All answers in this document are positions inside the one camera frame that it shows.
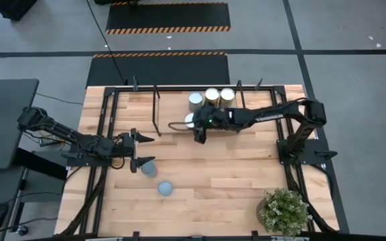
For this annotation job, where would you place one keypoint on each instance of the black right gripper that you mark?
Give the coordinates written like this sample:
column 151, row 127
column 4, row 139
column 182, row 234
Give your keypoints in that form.
column 216, row 120

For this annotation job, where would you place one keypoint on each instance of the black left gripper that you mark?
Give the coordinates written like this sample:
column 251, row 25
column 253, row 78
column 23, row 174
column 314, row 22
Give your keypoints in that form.
column 127, row 145

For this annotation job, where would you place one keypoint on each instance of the orange yellow pineapple can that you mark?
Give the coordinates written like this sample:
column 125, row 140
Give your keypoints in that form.
column 188, row 120

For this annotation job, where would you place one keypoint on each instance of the teal magenta chicken can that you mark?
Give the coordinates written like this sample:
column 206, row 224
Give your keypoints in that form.
column 148, row 169

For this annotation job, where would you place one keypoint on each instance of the green blue cherries can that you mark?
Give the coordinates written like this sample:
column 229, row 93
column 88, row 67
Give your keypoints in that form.
column 195, row 98

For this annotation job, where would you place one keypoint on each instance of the orange red corn can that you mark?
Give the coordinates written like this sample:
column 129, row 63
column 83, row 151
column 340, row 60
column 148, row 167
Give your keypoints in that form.
column 212, row 95

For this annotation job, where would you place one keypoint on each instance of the blue green peaches can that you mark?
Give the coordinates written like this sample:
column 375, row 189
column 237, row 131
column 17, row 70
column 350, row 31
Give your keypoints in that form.
column 227, row 96

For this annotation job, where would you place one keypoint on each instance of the teal tuna fish can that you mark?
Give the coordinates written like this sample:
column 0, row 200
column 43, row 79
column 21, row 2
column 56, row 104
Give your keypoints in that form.
column 165, row 188

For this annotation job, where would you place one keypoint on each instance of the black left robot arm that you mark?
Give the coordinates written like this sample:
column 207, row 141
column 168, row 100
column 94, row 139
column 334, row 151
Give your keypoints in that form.
column 89, row 145

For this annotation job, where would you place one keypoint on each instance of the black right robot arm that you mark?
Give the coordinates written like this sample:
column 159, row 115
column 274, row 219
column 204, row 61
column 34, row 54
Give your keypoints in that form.
column 270, row 117

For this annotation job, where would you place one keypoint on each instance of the black hazard-striped floor mat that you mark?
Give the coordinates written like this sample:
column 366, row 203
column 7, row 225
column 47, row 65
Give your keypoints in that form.
column 159, row 70
column 166, row 15

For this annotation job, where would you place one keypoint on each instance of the potted green plant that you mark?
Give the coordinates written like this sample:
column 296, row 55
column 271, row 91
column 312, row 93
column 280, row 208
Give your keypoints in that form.
column 285, row 212

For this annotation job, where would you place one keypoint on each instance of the grey desk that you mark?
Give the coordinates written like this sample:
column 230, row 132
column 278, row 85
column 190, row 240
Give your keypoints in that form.
column 8, row 117

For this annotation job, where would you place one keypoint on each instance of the black floor box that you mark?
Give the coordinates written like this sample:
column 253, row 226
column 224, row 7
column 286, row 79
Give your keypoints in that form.
column 12, row 8

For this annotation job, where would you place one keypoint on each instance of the black rig frame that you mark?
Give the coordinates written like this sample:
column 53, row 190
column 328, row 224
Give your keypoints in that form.
column 110, row 91

